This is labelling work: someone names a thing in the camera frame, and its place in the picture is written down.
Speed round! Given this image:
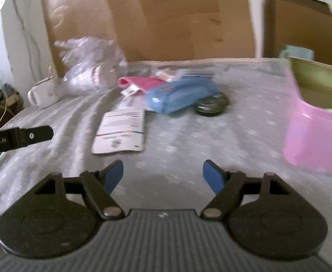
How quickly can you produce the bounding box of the pink towel cloth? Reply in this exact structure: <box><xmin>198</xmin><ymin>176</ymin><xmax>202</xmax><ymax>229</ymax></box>
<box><xmin>117</xmin><ymin>76</ymin><xmax>166</xmax><ymax>93</ymax></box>

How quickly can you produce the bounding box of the blue soft pouch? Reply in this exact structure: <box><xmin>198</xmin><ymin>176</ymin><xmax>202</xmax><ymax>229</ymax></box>
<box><xmin>146</xmin><ymin>77</ymin><xmax>220</xmax><ymax>114</ymax></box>

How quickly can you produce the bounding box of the white enamel mug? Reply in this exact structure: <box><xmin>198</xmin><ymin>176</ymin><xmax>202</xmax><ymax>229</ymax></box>
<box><xmin>28</xmin><ymin>76</ymin><xmax>61</xmax><ymax>109</ymax></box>

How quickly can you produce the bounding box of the white printed paper leaflet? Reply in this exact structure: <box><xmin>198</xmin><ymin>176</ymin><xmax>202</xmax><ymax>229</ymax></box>
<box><xmin>92</xmin><ymin>108</ymin><xmax>145</xmax><ymax>154</ymax></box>

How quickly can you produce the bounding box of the dark round object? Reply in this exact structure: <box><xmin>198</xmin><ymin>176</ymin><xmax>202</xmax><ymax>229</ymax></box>
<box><xmin>194</xmin><ymin>93</ymin><xmax>230</xmax><ymax>117</ymax></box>

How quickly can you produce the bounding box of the pink tin box gold interior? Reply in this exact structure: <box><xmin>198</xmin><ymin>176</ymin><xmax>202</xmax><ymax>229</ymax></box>
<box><xmin>283</xmin><ymin>57</ymin><xmax>332</xmax><ymax>174</ymax></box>

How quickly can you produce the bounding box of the crumpled clear plastic bag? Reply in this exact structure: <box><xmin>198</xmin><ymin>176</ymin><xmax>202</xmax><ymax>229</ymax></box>
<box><xmin>55</xmin><ymin>36</ymin><xmax>129</xmax><ymax>96</ymax></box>

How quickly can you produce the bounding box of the light teal mug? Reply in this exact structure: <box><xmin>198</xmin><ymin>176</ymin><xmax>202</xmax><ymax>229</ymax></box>
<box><xmin>279</xmin><ymin>45</ymin><xmax>314</xmax><ymax>60</ymax></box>

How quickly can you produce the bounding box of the brown chair back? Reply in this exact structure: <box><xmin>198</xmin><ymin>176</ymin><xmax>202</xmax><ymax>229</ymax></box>
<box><xmin>263</xmin><ymin>0</ymin><xmax>332</xmax><ymax>65</ymax></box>

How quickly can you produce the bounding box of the large cardboard sheet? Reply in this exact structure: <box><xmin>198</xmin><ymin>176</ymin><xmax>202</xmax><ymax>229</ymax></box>
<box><xmin>42</xmin><ymin>0</ymin><xmax>255</xmax><ymax>76</ymax></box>

